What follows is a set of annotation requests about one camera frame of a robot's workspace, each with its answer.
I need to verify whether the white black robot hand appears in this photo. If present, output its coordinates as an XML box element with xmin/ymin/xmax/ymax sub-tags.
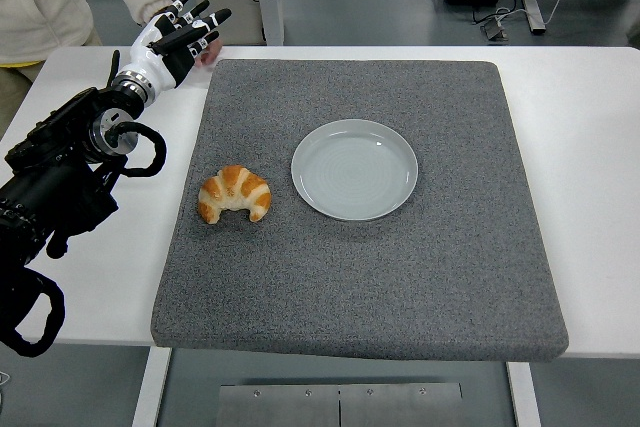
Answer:
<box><xmin>122</xmin><ymin>0</ymin><xmax>233</xmax><ymax>92</ymax></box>

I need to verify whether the golden croissant bread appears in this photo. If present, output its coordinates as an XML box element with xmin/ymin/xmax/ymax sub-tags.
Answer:
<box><xmin>198</xmin><ymin>164</ymin><xmax>273</xmax><ymax>224</ymax></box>

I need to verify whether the round grey plate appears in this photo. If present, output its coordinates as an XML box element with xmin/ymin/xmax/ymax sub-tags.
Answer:
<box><xmin>290</xmin><ymin>118</ymin><xmax>420</xmax><ymax>222</ymax></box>

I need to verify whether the person's hand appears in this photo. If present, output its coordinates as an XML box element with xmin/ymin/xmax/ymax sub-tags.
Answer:
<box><xmin>193</xmin><ymin>39</ymin><xmax>225</xmax><ymax>68</ymax></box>

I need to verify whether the grey speckled mat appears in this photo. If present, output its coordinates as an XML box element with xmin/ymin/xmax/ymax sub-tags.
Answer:
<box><xmin>150</xmin><ymin>58</ymin><xmax>570</xmax><ymax>363</ymax></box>

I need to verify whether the white table leg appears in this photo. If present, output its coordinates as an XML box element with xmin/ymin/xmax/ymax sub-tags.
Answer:
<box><xmin>505</xmin><ymin>360</ymin><xmax>544</xmax><ymax>427</ymax></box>
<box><xmin>130</xmin><ymin>346</ymin><xmax>174</xmax><ymax>427</ymax></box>

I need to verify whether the small grey floor device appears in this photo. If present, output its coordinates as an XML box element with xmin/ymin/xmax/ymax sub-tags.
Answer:
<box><xmin>480</xmin><ymin>16</ymin><xmax>509</xmax><ymax>42</ymax></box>

